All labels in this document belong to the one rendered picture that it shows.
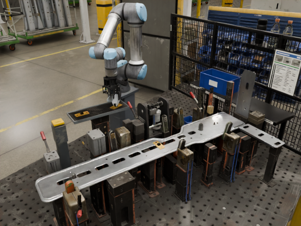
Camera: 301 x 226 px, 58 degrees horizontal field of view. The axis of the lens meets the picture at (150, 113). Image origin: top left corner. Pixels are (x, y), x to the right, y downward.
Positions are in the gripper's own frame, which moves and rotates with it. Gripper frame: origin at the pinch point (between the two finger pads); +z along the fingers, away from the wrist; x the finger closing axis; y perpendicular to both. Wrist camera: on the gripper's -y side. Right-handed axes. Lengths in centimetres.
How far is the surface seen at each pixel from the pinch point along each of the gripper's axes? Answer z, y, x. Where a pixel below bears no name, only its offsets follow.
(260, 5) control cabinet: 8, -710, -146
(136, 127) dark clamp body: 11.3, 0.1, 17.5
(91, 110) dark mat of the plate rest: 2.1, 13.2, -8.6
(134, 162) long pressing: 18.1, 21.0, 33.9
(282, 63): -18, -94, 73
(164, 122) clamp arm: 12.2, -17.6, 26.3
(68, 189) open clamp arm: 11, 61, 30
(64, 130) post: 7.5, 34.3, -9.0
